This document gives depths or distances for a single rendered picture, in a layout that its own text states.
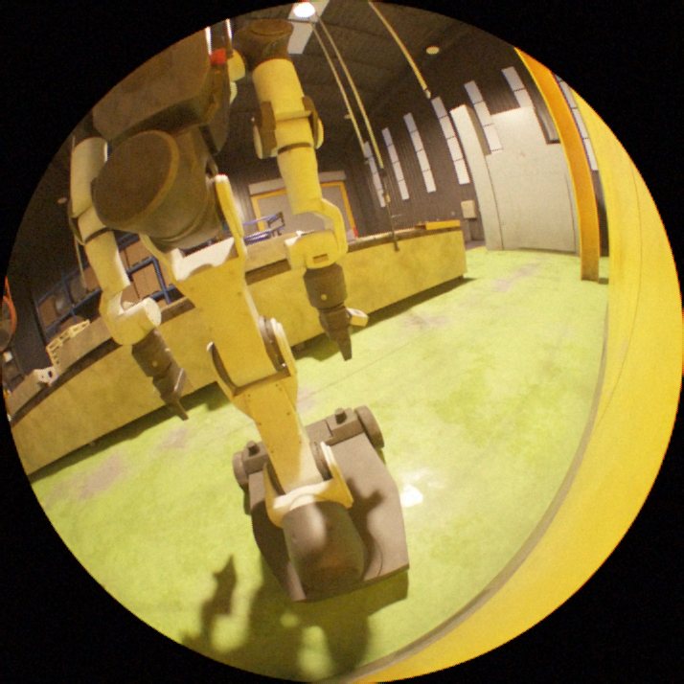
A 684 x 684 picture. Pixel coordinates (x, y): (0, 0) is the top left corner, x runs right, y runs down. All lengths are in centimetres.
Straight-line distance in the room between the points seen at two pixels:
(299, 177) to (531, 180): 614
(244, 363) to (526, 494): 94
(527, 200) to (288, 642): 686
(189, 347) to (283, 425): 148
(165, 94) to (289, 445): 73
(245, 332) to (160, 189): 34
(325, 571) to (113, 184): 61
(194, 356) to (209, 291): 152
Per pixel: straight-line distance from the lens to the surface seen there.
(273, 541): 73
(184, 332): 193
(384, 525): 66
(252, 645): 93
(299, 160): 45
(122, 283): 55
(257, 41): 61
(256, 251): 190
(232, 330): 50
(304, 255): 45
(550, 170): 638
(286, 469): 60
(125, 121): 45
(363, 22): 1117
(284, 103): 50
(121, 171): 30
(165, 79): 45
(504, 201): 665
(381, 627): 79
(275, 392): 57
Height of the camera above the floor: 79
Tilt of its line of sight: 23 degrees down
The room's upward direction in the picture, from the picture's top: 16 degrees counter-clockwise
